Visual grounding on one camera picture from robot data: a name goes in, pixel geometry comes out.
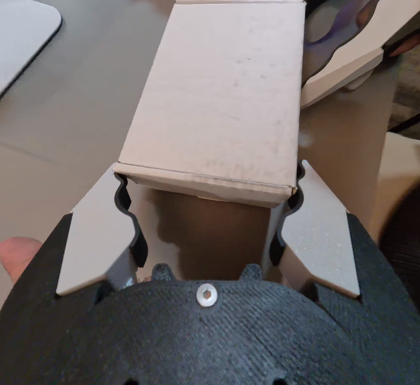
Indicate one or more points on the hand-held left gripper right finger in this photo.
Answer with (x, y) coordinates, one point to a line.
(321, 244)

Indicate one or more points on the white cardboard mailer box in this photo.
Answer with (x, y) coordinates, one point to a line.
(213, 96)

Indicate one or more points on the person's black sweater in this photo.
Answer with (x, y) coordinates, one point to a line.
(407, 244)

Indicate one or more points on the white stand with wooden board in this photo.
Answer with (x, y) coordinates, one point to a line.
(23, 30)

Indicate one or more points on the grey desk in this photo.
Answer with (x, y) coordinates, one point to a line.
(82, 96)

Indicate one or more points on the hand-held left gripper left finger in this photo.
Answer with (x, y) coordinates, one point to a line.
(92, 244)

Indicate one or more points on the person's left hand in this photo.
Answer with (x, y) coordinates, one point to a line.
(16, 253)

